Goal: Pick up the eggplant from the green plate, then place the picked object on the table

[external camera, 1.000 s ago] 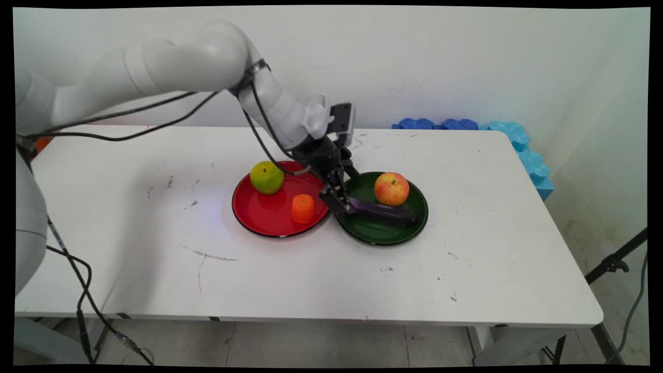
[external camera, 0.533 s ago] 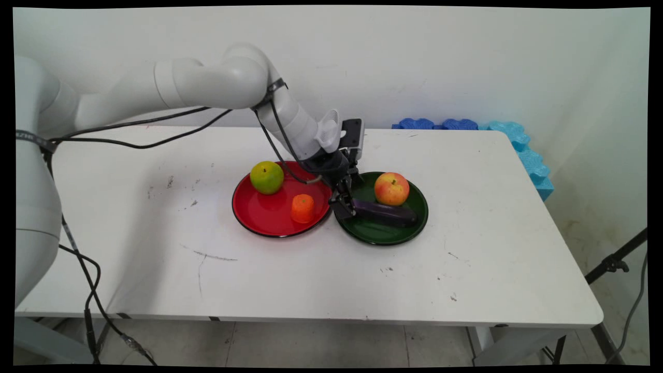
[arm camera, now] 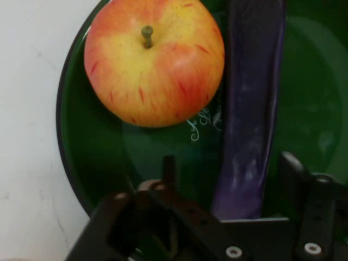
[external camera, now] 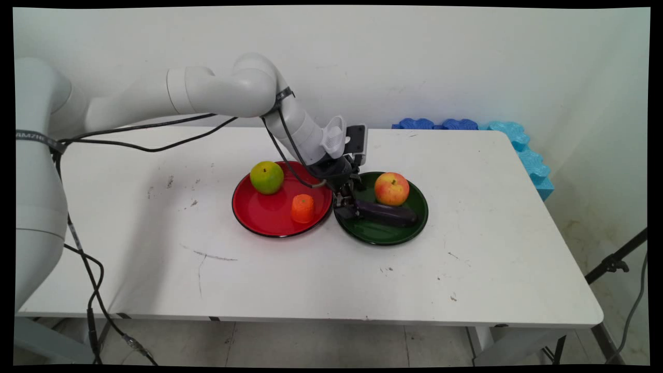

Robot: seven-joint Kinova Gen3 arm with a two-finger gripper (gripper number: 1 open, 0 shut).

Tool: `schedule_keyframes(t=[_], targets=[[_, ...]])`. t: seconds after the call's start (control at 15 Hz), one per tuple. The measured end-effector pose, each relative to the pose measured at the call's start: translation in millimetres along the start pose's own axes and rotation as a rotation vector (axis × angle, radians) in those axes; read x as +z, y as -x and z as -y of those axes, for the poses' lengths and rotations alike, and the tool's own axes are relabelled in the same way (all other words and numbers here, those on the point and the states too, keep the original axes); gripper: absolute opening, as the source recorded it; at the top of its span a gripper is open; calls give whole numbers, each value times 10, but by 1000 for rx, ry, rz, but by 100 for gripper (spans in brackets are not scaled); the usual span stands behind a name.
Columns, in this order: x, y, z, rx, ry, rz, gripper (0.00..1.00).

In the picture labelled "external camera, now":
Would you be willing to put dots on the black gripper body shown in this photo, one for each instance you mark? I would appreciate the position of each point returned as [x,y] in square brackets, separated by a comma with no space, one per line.
[334,171]

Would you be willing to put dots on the dark green round plate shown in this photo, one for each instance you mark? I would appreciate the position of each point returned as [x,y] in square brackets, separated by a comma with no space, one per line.
[383,233]

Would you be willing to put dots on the light blue foam piece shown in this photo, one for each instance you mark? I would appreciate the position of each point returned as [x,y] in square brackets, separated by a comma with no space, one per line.
[528,155]

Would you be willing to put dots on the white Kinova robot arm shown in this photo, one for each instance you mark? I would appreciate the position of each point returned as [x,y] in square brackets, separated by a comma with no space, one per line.
[207,93]

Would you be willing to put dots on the black tripod stand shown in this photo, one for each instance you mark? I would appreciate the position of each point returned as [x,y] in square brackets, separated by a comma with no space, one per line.
[614,263]

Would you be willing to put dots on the red round plate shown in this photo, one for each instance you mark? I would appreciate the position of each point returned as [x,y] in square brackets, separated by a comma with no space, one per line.
[264,212]

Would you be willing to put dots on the purple toy eggplant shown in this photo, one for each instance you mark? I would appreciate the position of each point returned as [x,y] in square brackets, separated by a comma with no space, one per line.
[388,213]

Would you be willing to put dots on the green toy apple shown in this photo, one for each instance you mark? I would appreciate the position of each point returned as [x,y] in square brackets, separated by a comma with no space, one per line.
[267,177]

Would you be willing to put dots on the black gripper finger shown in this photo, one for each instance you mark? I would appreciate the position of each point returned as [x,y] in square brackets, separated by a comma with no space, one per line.
[344,207]
[357,184]

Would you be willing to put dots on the orange toy carrot piece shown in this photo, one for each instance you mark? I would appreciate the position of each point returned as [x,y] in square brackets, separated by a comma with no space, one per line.
[303,210]

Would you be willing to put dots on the red yellow toy apple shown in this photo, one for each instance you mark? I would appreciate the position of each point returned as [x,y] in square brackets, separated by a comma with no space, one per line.
[392,189]

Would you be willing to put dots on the dark blue foam piece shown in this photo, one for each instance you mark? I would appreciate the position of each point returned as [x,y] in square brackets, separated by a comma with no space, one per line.
[416,124]
[460,124]

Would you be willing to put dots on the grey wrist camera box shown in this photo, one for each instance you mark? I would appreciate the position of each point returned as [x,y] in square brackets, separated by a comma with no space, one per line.
[356,140]

